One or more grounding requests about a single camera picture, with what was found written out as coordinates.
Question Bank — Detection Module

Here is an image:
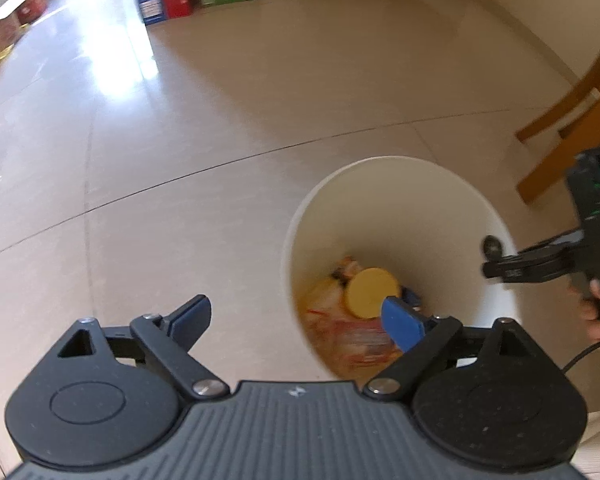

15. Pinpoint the yellow round lid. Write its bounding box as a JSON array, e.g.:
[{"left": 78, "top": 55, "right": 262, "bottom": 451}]
[{"left": 346, "top": 267, "right": 401, "bottom": 320}]

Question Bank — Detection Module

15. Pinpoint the open printed cardboard box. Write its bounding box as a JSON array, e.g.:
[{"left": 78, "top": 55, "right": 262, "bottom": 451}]
[{"left": 0, "top": 0, "right": 27, "bottom": 72}]

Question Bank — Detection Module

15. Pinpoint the orange red snack wrapper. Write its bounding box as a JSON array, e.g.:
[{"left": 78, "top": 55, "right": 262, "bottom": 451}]
[{"left": 294, "top": 255, "right": 407, "bottom": 372}]

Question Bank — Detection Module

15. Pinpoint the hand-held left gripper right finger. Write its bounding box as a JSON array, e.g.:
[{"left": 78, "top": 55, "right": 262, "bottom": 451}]
[{"left": 364, "top": 296, "right": 531, "bottom": 401}]

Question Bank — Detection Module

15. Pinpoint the person's right hand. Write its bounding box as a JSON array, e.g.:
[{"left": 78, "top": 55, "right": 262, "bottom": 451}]
[{"left": 567, "top": 278, "right": 600, "bottom": 345}]

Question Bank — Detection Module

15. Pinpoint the small red box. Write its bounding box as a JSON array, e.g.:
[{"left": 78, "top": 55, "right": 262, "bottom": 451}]
[{"left": 17, "top": 0, "right": 49, "bottom": 24}]

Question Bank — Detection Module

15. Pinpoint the wooden chair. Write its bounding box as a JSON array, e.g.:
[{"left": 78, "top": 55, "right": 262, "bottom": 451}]
[{"left": 514, "top": 24, "right": 600, "bottom": 207}]

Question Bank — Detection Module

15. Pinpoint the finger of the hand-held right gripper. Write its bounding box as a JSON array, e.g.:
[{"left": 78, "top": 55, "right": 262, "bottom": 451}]
[
  {"left": 519, "top": 229, "right": 587, "bottom": 260},
  {"left": 482, "top": 252, "right": 574, "bottom": 282}
]

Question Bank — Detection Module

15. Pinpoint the black bin handle knob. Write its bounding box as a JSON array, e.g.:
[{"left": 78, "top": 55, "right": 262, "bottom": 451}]
[{"left": 482, "top": 234, "right": 505, "bottom": 261}]

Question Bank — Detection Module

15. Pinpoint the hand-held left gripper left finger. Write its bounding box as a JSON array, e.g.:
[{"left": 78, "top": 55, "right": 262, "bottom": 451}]
[{"left": 57, "top": 293, "right": 231, "bottom": 401}]

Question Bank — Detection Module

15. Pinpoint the black cable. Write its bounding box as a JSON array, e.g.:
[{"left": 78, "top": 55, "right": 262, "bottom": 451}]
[{"left": 560, "top": 339, "right": 600, "bottom": 377}]

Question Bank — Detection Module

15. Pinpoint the white plastic trash bin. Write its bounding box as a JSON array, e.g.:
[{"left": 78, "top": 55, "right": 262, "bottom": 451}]
[{"left": 281, "top": 156, "right": 524, "bottom": 384}]

